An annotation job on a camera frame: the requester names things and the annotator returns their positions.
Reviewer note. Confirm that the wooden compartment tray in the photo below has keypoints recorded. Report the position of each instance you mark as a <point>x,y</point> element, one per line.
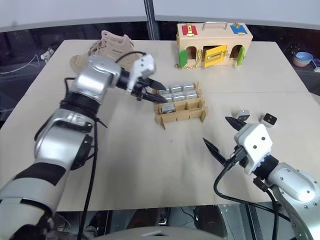
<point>182,116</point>

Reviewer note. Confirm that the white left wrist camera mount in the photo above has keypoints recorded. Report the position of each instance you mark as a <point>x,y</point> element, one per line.
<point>143,65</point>

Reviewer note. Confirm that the wooden lock box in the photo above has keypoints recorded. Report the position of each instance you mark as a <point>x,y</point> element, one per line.
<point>215,37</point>

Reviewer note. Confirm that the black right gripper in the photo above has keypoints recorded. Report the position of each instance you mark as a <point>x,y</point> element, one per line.
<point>237,157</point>

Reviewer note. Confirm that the yellow box door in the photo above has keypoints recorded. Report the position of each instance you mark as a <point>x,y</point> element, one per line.
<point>215,56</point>

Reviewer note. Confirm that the pink bowl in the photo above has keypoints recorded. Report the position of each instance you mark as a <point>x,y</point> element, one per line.
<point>301,63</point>

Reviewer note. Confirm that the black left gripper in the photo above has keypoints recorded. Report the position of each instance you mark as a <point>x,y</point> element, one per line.
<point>141,88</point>

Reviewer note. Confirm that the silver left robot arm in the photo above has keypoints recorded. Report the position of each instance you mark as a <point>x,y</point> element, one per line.
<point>95,75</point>

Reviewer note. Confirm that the dark boxy object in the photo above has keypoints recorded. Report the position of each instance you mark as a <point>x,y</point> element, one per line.
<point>316,64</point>

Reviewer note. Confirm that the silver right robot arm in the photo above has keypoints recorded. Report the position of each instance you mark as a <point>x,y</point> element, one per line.
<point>295,180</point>

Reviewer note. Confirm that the beige suede boot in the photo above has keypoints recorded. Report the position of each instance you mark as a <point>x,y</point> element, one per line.
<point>110,50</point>

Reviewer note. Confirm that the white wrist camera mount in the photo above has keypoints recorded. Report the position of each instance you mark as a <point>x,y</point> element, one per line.
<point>255,142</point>
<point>143,65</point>

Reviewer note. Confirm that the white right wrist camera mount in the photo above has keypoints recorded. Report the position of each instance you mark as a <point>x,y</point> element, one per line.
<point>255,142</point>

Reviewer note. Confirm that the grey vertical pole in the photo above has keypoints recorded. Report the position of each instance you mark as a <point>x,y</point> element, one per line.
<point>150,17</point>

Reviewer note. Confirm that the small silver camera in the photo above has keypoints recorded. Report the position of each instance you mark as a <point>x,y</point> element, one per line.
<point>270,120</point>
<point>167,98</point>
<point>189,86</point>
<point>179,96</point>
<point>165,91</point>
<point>176,88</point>
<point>192,94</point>
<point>243,114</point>
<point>168,108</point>

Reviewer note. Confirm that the small white object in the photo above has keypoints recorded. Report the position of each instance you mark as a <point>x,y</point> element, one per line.
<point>47,53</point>

